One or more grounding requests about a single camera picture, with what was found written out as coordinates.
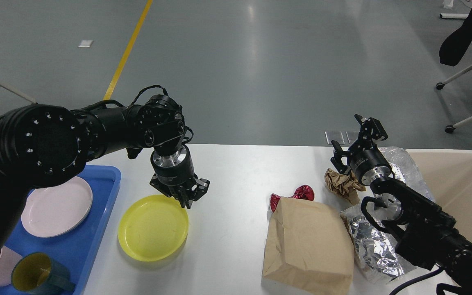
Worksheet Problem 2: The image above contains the pink plate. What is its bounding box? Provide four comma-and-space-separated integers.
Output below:
21, 176, 93, 238

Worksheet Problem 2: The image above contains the crumpled brown paper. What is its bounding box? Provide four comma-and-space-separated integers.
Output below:
324, 168, 366, 206

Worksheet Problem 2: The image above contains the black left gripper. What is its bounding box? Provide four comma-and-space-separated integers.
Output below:
150, 145, 210, 209

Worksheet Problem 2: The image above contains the blue plastic tray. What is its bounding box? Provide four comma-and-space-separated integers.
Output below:
5, 165, 121, 295

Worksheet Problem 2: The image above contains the red foil wrapper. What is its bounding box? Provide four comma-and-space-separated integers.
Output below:
270, 184, 315, 212

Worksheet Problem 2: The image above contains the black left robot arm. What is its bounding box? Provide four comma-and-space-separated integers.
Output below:
0, 85, 210, 250

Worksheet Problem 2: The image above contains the clear plastic bag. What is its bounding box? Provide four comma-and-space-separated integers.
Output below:
379, 146, 435, 202

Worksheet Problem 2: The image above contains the crumpled aluminium foil sheet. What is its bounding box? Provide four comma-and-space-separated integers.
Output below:
340, 204, 416, 284

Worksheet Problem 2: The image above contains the brown paper bag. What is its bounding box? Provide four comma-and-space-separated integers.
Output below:
262, 197, 355, 295

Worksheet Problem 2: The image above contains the dark teal mug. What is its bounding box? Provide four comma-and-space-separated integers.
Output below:
11, 252, 76, 295

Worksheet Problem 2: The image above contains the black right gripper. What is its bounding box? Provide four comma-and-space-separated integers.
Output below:
330, 114, 392, 186

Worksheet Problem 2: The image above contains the yellow plastic plate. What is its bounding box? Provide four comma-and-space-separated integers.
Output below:
118, 195, 189, 263

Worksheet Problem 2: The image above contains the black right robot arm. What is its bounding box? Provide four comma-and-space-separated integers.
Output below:
330, 114, 472, 295

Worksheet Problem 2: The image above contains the beige plastic bin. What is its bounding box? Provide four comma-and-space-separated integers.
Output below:
408, 149, 472, 242

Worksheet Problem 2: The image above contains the metal floor plate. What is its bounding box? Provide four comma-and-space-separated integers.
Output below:
324, 131, 358, 146

